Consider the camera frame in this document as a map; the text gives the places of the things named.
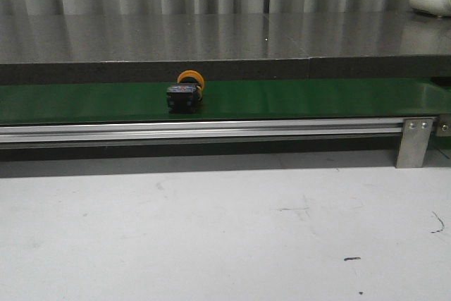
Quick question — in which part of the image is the yellow black push button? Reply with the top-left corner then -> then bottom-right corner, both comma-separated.
166,70 -> 205,111

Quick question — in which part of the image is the green conveyor belt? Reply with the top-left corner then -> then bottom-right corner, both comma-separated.
1,78 -> 450,125

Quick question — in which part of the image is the aluminium conveyor side rail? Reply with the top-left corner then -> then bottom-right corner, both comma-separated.
1,118 -> 404,145

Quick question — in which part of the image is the steel conveyor support bracket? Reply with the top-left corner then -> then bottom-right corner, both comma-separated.
395,118 -> 434,168

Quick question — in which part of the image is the small steel end bracket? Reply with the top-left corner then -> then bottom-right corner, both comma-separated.
435,113 -> 451,137

